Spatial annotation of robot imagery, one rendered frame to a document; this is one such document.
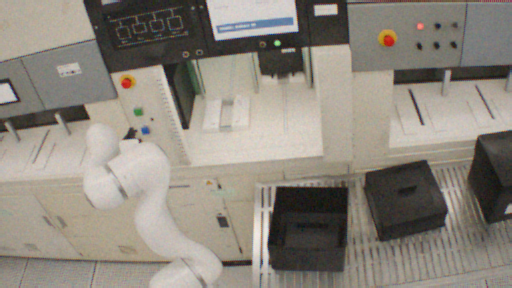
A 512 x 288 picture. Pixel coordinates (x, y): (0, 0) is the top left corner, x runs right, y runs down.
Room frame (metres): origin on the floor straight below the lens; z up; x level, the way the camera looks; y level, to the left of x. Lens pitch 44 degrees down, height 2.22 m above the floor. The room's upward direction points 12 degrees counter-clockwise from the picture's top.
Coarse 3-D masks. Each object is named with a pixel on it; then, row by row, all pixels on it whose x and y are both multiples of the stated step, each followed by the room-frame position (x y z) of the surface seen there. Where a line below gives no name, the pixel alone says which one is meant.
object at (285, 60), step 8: (296, 48) 1.80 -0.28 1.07; (264, 56) 1.82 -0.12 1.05; (272, 56) 1.81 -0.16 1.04; (280, 56) 1.81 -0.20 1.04; (288, 56) 1.80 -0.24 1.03; (296, 56) 1.79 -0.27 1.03; (264, 64) 1.82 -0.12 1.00; (272, 64) 1.81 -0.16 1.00; (280, 64) 1.81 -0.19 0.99; (288, 64) 1.80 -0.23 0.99; (296, 64) 1.80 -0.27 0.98; (264, 72) 1.82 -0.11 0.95; (272, 72) 1.81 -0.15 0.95; (280, 72) 1.81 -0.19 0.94
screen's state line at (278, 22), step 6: (276, 18) 1.29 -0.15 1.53; (282, 18) 1.29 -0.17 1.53; (288, 18) 1.29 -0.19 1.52; (222, 24) 1.32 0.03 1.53; (228, 24) 1.32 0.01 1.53; (234, 24) 1.31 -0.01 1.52; (240, 24) 1.31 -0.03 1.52; (246, 24) 1.31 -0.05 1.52; (252, 24) 1.31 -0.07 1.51; (258, 24) 1.30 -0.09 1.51; (264, 24) 1.30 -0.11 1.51; (270, 24) 1.30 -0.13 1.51; (276, 24) 1.29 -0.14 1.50; (282, 24) 1.29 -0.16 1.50; (288, 24) 1.29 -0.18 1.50; (222, 30) 1.32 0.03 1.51; (228, 30) 1.32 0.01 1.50; (234, 30) 1.32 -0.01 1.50
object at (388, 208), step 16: (368, 176) 1.11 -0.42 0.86; (384, 176) 1.09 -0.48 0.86; (400, 176) 1.07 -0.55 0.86; (416, 176) 1.05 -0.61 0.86; (432, 176) 1.03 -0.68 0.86; (368, 192) 1.07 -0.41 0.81; (384, 192) 1.01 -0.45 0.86; (400, 192) 0.99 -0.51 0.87; (416, 192) 0.97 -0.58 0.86; (432, 192) 0.95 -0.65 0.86; (384, 208) 0.94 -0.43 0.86; (400, 208) 0.92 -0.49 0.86; (416, 208) 0.90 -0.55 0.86; (432, 208) 0.88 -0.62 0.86; (384, 224) 0.87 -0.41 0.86; (400, 224) 0.85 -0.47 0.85; (416, 224) 0.85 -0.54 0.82; (432, 224) 0.85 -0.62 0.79; (384, 240) 0.85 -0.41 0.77
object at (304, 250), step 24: (288, 192) 1.09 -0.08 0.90; (312, 192) 1.07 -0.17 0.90; (336, 192) 1.04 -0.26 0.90; (288, 216) 1.08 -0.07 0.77; (312, 216) 1.05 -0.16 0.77; (336, 216) 1.02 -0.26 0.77; (288, 240) 0.96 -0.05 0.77; (312, 240) 0.94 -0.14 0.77; (336, 240) 0.91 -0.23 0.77; (288, 264) 0.83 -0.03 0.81; (312, 264) 0.80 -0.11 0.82; (336, 264) 0.77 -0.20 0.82
